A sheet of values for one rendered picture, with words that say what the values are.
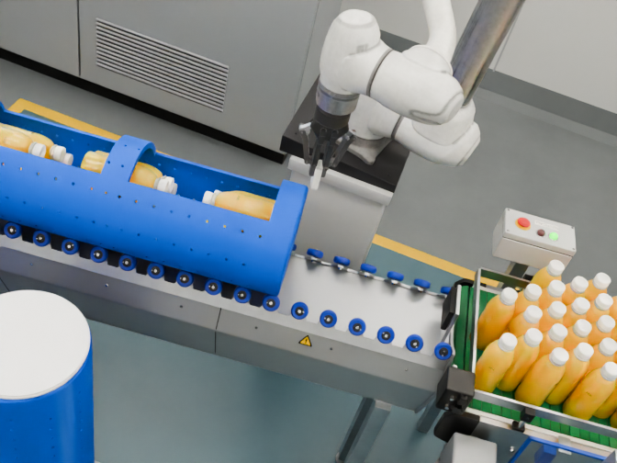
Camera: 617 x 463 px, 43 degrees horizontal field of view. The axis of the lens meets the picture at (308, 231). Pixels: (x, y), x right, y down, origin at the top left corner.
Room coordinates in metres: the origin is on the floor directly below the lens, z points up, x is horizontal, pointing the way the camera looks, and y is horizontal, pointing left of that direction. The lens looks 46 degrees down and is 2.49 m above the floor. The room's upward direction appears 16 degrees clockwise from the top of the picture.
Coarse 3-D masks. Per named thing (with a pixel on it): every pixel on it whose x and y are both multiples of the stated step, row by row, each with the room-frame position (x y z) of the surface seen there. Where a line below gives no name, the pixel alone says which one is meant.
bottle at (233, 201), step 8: (224, 192) 1.33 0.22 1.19; (232, 192) 1.34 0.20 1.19; (216, 200) 1.31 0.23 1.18; (224, 200) 1.30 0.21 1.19; (232, 200) 1.31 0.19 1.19; (240, 200) 1.31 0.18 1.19; (248, 200) 1.32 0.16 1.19; (256, 200) 1.33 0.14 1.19; (264, 200) 1.34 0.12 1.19; (224, 208) 1.29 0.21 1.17; (232, 208) 1.29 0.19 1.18; (240, 208) 1.30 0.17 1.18; (248, 208) 1.30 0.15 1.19; (256, 208) 1.31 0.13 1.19; (264, 208) 1.31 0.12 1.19; (272, 208) 1.32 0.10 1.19; (256, 216) 1.29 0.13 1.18; (264, 216) 1.29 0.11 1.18
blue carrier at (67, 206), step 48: (96, 144) 1.46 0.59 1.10; (144, 144) 1.37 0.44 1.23; (0, 192) 1.19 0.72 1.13; (48, 192) 1.20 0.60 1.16; (96, 192) 1.22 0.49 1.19; (144, 192) 1.24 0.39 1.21; (192, 192) 1.45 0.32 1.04; (288, 192) 1.34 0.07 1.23; (96, 240) 1.19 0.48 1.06; (144, 240) 1.18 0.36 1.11; (192, 240) 1.19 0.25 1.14; (240, 240) 1.21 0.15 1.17; (288, 240) 1.23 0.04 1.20
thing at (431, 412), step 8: (512, 264) 1.61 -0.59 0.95; (520, 264) 1.59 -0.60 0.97; (512, 272) 1.59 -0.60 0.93; (520, 272) 1.59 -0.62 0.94; (432, 400) 1.61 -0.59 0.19; (432, 408) 1.59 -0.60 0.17; (424, 416) 1.60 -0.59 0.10; (432, 416) 1.59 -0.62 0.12; (424, 424) 1.59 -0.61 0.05; (424, 432) 1.59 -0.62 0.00
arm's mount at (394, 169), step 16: (304, 112) 1.89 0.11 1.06; (288, 128) 1.79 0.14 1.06; (288, 144) 1.75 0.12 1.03; (336, 144) 1.79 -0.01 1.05; (400, 144) 1.89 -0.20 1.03; (352, 160) 1.75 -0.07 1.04; (384, 160) 1.80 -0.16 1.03; (400, 160) 1.82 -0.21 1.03; (352, 176) 1.72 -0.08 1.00; (368, 176) 1.72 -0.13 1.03; (384, 176) 1.73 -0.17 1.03
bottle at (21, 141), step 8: (0, 128) 1.33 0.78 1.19; (8, 128) 1.34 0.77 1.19; (0, 136) 1.31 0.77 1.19; (8, 136) 1.31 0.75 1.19; (16, 136) 1.32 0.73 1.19; (24, 136) 1.33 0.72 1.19; (0, 144) 1.29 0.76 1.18; (8, 144) 1.29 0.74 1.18; (16, 144) 1.30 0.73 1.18; (24, 144) 1.31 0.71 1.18; (32, 144) 1.32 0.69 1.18
